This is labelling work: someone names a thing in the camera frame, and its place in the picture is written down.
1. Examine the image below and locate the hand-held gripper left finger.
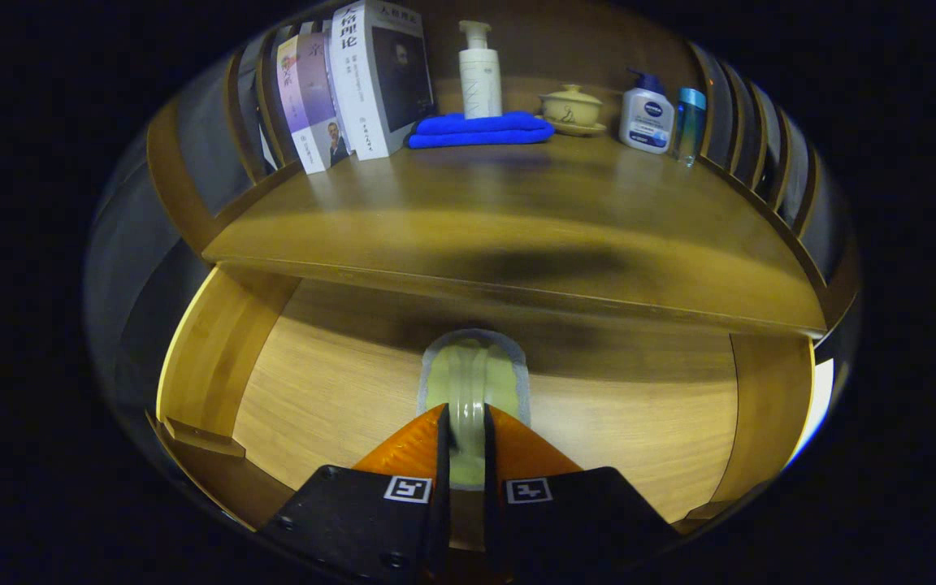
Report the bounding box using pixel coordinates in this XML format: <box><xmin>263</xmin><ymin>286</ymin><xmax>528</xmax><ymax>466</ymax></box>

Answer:
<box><xmin>261</xmin><ymin>404</ymin><xmax>451</xmax><ymax>585</ymax></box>

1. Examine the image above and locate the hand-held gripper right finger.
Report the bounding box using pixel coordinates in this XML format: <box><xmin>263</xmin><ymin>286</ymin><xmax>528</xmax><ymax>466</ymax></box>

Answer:
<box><xmin>483</xmin><ymin>404</ymin><xmax>680</xmax><ymax>582</ymax></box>

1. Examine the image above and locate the green scrub brush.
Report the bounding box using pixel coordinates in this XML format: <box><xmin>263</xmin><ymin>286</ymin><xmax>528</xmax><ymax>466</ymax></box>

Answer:
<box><xmin>418</xmin><ymin>328</ymin><xmax>531</xmax><ymax>492</ymax></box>

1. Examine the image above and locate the wooden drawer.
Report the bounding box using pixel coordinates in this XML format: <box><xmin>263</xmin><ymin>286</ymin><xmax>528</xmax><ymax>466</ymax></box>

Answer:
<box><xmin>147</xmin><ymin>264</ymin><xmax>818</xmax><ymax>537</ymax></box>

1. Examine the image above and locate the wooden countertop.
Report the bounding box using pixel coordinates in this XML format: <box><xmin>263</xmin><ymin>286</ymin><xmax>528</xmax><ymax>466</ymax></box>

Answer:
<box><xmin>201</xmin><ymin>134</ymin><xmax>828</xmax><ymax>338</ymax></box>

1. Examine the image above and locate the blue folded cloth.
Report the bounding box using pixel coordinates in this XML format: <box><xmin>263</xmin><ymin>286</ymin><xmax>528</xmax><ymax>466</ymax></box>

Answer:
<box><xmin>407</xmin><ymin>111</ymin><xmax>556</xmax><ymax>150</ymax></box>

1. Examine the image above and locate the yellow lidded teacup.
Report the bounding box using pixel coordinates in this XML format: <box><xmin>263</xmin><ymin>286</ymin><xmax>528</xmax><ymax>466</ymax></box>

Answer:
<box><xmin>539</xmin><ymin>84</ymin><xmax>607</xmax><ymax>137</ymax></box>

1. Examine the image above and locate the purple book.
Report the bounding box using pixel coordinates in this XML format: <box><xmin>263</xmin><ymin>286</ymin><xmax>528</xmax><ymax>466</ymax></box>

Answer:
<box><xmin>276</xmin><ymin>34</ymin><xmax>353</xmax><ymax>175</ymax></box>

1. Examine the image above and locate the thick white and black book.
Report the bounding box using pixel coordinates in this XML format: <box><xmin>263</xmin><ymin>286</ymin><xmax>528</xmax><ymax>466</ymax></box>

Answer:
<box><xmin>330</xmin><ymin>0</ymin><xmax>436</xmax><ymax>161</ymax></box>

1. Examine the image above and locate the white bottle with blue pump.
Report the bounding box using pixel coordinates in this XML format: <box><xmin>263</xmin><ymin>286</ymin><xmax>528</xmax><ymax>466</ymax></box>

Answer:
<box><xmin>619</xmin><ymin>68</ymin><xmax>675</xmax><ymax>155</ymax></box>

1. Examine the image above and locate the teal bottle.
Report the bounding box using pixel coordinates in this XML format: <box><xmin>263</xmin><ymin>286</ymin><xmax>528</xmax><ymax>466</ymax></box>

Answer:
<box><xmin>674</xmin><ymin>87</ymin><xmax>708</xmax><ymax>167</ymax></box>

